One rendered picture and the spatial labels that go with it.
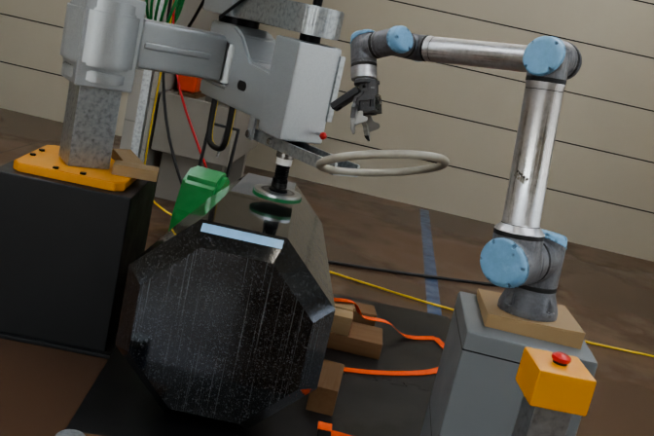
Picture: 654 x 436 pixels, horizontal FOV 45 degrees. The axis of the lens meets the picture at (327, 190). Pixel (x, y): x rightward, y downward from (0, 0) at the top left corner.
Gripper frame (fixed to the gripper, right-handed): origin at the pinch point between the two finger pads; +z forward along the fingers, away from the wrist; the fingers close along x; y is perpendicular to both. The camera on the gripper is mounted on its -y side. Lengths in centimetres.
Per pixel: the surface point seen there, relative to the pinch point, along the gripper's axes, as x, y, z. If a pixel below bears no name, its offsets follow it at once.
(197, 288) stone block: 5, -68, 51
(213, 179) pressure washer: 174, -165, -16
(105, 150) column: 37, -138, -12
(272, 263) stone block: 12, -40, 42
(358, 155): -1.6, 0.2, 6.1
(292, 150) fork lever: 44, -47, -6
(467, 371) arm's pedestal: -9, 37, 76
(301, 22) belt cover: 34, -37, -57
